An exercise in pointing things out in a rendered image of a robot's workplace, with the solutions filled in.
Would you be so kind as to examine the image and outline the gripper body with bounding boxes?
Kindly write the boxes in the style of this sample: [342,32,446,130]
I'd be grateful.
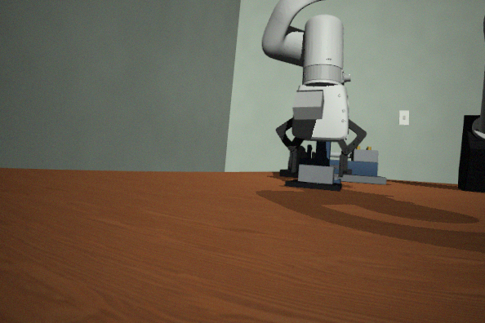
[291,80,349,142]

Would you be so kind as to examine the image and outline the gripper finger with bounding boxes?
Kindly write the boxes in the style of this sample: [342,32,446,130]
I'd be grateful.
[337,120,367,177]
[276,118,304,174]

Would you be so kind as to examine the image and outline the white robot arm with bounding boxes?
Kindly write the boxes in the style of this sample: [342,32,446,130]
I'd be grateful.
[262,0,485,142]

